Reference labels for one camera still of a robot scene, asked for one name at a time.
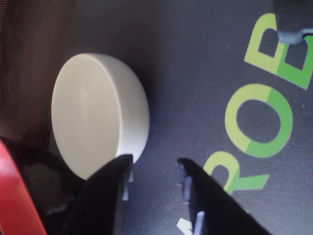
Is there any red bowl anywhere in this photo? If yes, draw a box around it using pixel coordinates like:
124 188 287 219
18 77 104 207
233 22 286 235
0 137 85 235

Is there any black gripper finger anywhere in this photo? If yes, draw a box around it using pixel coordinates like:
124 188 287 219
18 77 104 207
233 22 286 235
176 158 269 235
61 154 134 235

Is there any small black slotted block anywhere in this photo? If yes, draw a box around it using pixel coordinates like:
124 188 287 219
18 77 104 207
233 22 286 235
273 0 313 45

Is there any grey mat with WOWROBO print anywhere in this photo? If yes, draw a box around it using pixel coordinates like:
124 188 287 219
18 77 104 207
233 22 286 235
47 0 313 235

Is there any small white bowl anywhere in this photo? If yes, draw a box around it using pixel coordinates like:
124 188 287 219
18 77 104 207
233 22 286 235
50 52 150 181

